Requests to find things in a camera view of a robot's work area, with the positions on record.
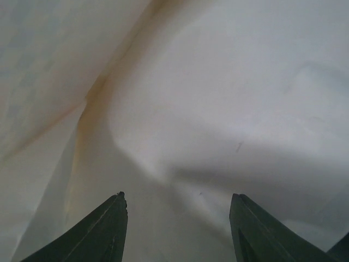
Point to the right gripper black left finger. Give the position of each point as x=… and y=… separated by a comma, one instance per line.
x=100, y=236

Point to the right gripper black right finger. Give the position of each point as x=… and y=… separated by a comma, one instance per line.
x=258, y=236

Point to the blue checkered paper bag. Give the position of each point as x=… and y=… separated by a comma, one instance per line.
x=180, y=105

